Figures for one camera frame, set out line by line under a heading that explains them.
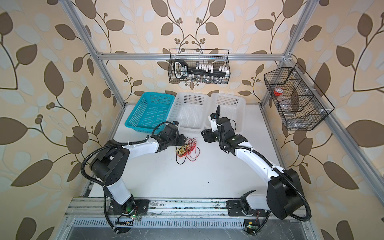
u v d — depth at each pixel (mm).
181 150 910
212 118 732
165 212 737
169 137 741
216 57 910
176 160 912
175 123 866
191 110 1177
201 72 834
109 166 476
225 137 625
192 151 940
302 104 726
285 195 406
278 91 806
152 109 1182
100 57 935
